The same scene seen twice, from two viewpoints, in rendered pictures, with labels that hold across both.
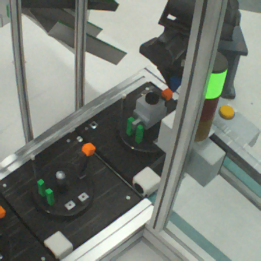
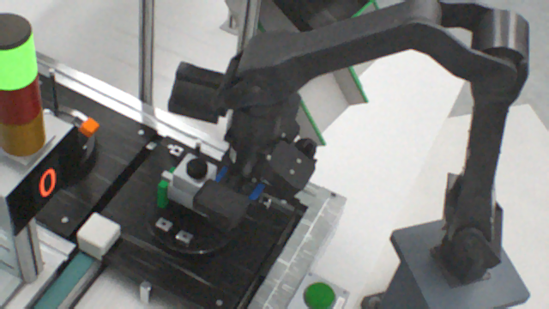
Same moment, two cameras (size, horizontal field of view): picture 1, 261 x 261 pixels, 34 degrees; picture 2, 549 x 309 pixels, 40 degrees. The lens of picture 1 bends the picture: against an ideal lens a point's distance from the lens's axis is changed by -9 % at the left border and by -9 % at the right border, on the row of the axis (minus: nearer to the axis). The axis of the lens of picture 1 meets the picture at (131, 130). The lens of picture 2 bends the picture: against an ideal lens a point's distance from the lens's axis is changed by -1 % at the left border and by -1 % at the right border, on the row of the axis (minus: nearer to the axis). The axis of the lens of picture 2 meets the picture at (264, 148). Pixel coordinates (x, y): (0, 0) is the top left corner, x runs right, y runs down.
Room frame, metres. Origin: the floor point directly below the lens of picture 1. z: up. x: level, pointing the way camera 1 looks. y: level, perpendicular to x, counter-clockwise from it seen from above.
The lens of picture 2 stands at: (0.51, -0.67, 1.90)
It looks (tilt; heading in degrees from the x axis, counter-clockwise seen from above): 49 degrees down; 68
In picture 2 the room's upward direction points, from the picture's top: 11 degrees clockwise
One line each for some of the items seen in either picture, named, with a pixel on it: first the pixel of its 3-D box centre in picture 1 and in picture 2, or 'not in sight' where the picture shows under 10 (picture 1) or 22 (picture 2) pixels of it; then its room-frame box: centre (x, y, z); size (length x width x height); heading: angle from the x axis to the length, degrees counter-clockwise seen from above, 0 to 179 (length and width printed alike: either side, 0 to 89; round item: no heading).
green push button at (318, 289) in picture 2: not in sight; (319, 297); (0.84, -0.19, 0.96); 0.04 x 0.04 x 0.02
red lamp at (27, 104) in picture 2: not in sight; (14, 90); (0.47, -0.10, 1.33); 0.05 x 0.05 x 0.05
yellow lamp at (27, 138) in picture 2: not in sight; (20, 124); (0.47, -0.10, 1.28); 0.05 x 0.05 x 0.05
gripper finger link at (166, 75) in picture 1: (168, 76); not in sight; (0.75, -0.07, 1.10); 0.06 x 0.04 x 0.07; 139
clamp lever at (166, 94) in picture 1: (163, 104); not in sight; (0.72, -0.06, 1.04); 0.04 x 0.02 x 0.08; 139
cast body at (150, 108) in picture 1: (147, 109); (189, 178); (0.68, -0.03, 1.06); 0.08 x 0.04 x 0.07; 139
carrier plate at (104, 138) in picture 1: (147, 135); (192, 223); (0.69, -0.04, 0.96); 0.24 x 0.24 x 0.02; 49
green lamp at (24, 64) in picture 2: not in sight; (8, 53); (0.47, -0.10, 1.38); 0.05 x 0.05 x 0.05
